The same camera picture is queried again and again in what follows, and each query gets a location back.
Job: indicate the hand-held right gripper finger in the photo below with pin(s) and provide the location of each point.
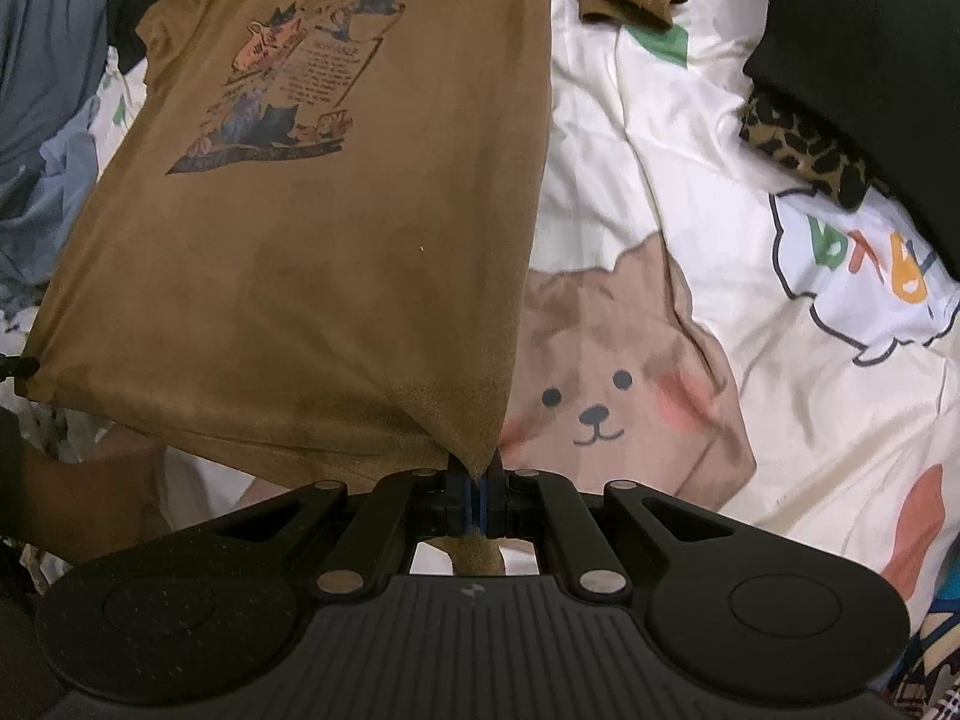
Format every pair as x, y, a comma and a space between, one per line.
484, 506
470, 506

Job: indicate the blue denim garment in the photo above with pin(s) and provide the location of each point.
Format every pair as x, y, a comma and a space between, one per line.
45, 90

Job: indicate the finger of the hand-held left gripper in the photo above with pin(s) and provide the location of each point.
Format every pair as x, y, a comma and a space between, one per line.
19, 367

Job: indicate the cartoon printed bed sheet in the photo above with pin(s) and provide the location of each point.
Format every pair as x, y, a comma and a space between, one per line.
750, 315

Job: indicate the black jacket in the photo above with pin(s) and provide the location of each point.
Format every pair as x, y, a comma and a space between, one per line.
862, 30

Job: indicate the brown printed T-shirt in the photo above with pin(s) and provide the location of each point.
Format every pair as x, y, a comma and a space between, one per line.
300, 277

